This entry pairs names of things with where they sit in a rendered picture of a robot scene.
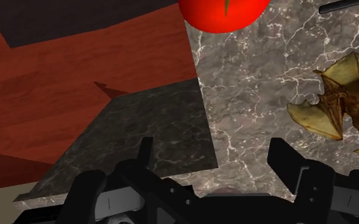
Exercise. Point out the red tomato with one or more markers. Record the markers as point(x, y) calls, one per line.
point(223, 14)

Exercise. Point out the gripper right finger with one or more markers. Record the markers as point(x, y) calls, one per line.
point(309, 180)

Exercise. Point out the black slender utensil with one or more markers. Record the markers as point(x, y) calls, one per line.
point(340, 6)

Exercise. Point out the olive brown leaf-shaped object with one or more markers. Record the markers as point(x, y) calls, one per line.
point(347, 99)

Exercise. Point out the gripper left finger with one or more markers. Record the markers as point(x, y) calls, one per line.
point(142, 189)

